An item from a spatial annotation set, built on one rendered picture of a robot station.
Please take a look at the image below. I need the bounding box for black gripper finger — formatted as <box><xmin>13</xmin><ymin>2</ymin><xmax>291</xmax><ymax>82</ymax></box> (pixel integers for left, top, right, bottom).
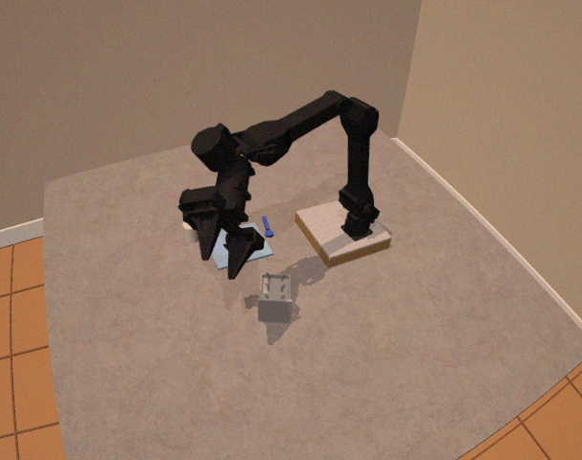
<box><xmin>223</xmin><ymin>241</ymin><xmax>259</xmax><ymax>280</ymax></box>
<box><xmin>187</xmin><ymin>207</ymin><xmax>226</xmax><ymax>261</ymax></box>

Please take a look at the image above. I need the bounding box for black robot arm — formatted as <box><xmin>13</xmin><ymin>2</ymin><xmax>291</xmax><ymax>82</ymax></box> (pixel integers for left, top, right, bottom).
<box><xmin>191</xmin><ymin>90</ymin><xmax>380</xmax><ymax>242</ymax></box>

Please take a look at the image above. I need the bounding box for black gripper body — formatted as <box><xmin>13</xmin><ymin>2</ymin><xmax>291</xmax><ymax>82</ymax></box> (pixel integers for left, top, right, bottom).
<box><xmin>181</xmin><ymin>177</ymin><xmax>265</xmax><ymax>250</ymax></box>

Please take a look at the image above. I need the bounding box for white dish rack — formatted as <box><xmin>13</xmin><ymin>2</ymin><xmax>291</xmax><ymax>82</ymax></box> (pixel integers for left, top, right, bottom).
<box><xmin>258</xmin><ymin>272</ymin><xmax>292</xmax><ymax>323</ymax></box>

